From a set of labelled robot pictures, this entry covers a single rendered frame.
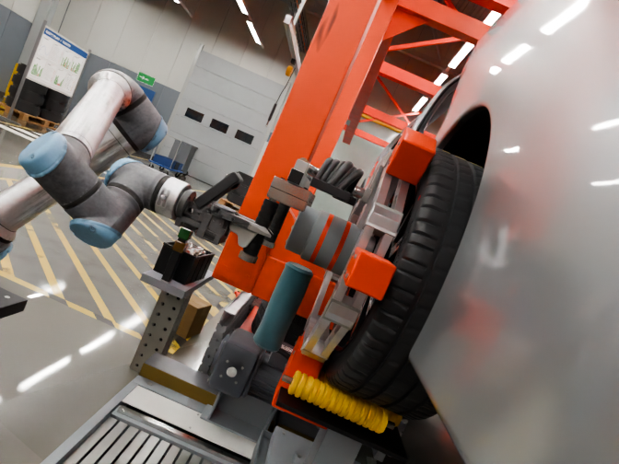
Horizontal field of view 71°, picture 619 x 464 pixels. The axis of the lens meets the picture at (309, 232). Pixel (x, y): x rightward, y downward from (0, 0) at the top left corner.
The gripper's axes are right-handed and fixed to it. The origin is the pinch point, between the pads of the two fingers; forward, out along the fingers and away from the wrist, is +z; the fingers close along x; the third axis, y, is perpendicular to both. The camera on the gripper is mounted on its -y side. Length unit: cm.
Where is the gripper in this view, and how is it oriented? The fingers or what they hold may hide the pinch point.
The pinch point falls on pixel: (267, 230)
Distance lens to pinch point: 98.1
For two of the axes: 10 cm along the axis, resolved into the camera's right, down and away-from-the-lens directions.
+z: 9.1, 4.0, -0.1
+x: -0.4, 0.6, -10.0
